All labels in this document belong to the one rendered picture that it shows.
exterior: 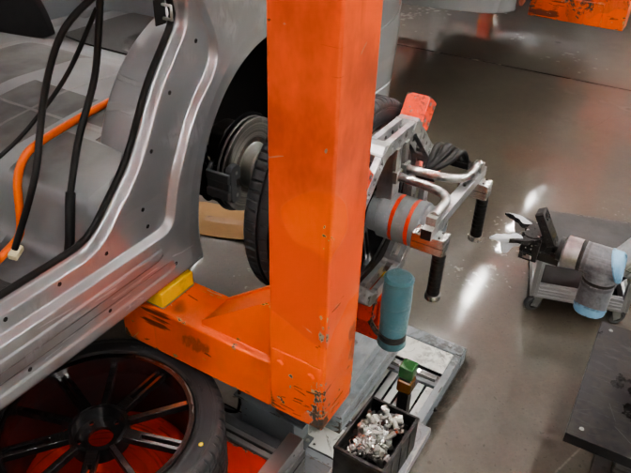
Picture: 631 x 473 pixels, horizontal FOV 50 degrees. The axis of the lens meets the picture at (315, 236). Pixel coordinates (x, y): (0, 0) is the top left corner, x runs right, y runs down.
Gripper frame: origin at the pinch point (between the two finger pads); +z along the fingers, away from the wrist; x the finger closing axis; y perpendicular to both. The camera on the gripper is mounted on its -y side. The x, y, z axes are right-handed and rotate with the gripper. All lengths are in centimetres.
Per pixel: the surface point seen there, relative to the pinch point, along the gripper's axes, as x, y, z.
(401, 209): -20.9, -8.2, 22.6
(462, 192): -14.7, -15.4, 7.8
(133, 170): -71, -30, 73
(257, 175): -45, -20, 55
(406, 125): -11.7, -29.4, 27.5
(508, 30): 478, 92, 131
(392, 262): -8.8, 20.7, 28.7
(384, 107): -11.8, -33.1, 34.5
